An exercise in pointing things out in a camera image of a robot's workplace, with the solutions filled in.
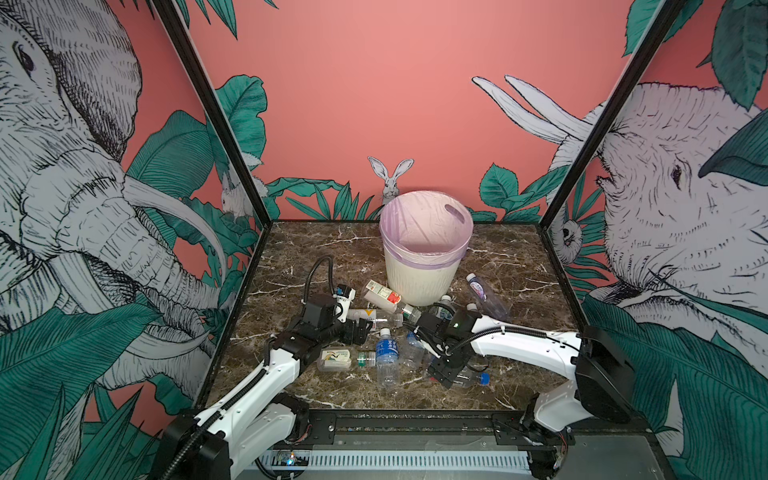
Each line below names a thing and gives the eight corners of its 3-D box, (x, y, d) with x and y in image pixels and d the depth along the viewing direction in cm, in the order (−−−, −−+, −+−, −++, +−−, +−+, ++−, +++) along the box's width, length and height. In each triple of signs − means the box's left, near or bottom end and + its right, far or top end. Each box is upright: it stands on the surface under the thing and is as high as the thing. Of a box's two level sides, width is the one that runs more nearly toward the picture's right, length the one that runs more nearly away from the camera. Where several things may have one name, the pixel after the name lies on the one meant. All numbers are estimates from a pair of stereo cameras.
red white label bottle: (364, 299, 100) (363, 288, 95) (372, 289, 103) (371, 278, 97) (396, 318, 96) (397, 308, 90) (404, 308, 98) (405, 297, 93)
